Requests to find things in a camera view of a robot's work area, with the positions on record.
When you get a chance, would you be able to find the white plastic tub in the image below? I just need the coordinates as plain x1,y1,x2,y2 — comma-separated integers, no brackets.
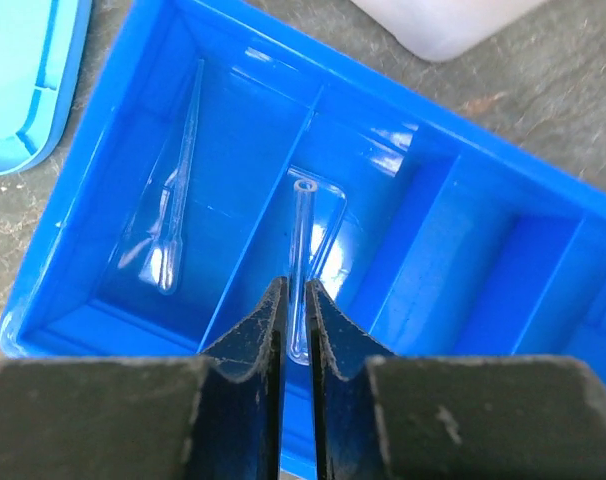
353,0,544,62

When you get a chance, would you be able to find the blue divided plastic bin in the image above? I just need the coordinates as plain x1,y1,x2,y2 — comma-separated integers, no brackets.
0,1,606,479

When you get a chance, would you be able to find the light blue plastic lid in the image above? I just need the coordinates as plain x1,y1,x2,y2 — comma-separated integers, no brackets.
0,0,92,176

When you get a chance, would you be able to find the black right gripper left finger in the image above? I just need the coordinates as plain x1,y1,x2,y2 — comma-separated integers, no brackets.
0,277,288,479

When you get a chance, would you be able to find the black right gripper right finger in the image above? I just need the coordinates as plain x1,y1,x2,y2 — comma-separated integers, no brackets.
305,280,606,479

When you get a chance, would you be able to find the clear plastic pipette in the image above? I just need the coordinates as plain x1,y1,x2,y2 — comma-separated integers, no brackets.
148,58,205,295

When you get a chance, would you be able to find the small clear glass tube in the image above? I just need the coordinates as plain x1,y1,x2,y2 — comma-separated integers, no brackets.
287,178,318,365

